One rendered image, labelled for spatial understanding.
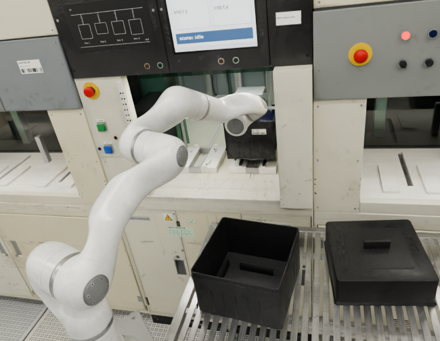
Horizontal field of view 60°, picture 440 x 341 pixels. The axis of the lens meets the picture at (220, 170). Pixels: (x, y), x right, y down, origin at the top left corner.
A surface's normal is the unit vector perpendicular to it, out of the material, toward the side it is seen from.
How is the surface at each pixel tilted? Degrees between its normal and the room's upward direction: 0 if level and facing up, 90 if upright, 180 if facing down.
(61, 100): 90
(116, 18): 90
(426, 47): 90
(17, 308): 0
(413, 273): 0
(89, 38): 90
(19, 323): 0
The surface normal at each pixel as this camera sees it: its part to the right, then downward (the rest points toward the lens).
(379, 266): -0.13, -0.86
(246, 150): -0.23, 0.51
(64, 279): -0.34, -0.36
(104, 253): 0.88, -0.28
